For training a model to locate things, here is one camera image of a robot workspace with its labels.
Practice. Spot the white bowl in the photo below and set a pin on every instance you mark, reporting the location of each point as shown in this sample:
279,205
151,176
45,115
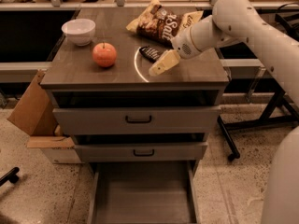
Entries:
79,31

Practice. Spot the grey wooden drawer cabinet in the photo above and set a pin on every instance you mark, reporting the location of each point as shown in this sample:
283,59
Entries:
73,69

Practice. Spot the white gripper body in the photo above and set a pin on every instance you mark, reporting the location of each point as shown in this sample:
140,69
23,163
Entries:
184,45

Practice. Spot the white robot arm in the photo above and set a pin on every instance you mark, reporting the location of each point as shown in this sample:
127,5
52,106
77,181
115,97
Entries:
238,20

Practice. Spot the grey drawer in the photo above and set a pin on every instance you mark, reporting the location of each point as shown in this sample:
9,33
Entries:
141,147
147,192
137,112

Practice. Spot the top grey drawer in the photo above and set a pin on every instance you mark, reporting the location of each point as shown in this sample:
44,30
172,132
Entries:
137,112

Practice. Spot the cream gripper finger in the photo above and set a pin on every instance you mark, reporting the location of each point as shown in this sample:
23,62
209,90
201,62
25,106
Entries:
169,59

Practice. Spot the black rxbar chocolate bar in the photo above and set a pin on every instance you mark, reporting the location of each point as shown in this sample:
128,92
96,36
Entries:
150,53

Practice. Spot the yellow brown chip bag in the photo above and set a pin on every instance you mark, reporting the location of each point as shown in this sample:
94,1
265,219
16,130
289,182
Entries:
161,24

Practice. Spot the black chair leg caster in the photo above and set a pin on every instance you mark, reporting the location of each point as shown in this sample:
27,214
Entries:
10,176

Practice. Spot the bottom grey drawer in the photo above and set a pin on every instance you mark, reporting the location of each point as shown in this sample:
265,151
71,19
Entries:
147,192

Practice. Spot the brown cardboard box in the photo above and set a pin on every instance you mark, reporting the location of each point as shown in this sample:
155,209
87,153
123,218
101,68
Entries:
33,115

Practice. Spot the orange apple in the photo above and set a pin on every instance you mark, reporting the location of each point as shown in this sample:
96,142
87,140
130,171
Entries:
104,54

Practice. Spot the black stand with table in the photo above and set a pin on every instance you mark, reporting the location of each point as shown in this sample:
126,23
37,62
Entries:
264,122

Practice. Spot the middle grey drawer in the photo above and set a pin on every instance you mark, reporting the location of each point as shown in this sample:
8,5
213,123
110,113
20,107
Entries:
141,147

